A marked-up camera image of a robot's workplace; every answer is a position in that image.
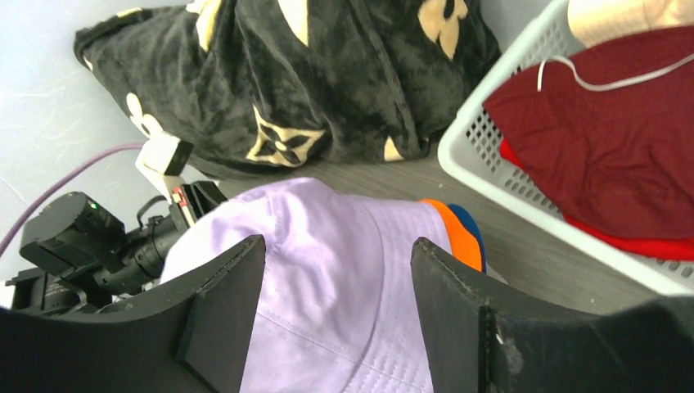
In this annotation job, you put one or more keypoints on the black blanket with cream flowers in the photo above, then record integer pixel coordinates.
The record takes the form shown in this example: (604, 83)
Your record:
(261, 87)

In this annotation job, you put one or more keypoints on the red bucket hat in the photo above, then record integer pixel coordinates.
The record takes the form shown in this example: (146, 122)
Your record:
(640, 244)

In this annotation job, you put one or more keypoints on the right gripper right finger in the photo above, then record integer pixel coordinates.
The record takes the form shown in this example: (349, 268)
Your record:
(482, 335)

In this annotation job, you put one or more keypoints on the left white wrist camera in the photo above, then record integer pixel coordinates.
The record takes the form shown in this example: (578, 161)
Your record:
(162, 160)

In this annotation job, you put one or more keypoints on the maroon bucket hat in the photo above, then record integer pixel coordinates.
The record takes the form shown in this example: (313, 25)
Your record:
(607, 134)

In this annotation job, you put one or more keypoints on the white plastic basket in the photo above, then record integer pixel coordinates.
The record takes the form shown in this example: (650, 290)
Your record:
(527, 32)

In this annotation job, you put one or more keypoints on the orange bucket hat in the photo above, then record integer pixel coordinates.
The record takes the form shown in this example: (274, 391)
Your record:
(463, 245)

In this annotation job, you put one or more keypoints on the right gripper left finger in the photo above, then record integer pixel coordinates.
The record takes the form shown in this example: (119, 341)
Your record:
(190, 334)

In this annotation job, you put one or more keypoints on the lilac bucket hat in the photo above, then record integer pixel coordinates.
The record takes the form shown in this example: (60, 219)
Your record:
(337, 312)

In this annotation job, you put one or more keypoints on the blue bucket hat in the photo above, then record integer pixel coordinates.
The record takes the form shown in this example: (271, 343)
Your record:
(471, 226)

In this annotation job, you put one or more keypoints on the beige bucket hat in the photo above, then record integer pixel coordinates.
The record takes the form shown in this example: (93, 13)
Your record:
(599, 21)

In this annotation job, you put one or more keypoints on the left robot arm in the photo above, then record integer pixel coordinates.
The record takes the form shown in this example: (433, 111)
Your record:
(83, 256)

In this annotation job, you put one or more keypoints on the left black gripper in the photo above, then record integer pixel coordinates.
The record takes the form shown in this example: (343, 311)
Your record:
(149, 245)

